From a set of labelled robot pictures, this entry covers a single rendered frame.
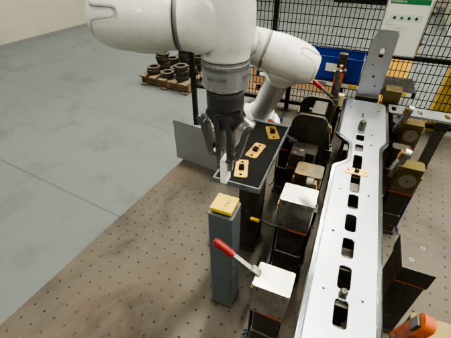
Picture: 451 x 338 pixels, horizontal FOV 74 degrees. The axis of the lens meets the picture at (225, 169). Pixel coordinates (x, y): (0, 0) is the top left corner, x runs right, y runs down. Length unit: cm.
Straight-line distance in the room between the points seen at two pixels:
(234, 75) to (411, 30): 161
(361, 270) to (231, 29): 69
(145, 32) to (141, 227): 98
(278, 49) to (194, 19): 57
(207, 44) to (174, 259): 91
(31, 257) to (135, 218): 117
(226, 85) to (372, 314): 63
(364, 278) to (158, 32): 76
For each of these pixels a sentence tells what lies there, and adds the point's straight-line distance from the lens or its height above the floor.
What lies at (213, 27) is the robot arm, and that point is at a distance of 52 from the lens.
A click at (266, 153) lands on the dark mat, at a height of 116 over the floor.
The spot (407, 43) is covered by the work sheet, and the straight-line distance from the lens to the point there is 209.
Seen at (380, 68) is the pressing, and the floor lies 115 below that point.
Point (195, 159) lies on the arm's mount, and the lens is 165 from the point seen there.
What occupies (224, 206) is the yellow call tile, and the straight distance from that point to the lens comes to 77.
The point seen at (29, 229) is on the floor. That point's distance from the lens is 267.
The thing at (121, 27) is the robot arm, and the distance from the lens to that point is 56.
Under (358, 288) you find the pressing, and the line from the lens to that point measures 89.
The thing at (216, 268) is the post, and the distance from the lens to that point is 96.
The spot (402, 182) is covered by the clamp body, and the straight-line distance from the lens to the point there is 130.
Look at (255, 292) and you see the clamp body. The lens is 78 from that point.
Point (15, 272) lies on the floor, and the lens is 244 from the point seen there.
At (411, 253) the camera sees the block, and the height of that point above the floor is 103.
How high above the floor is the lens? 171
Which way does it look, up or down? 38 degrees down
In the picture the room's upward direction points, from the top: straight up
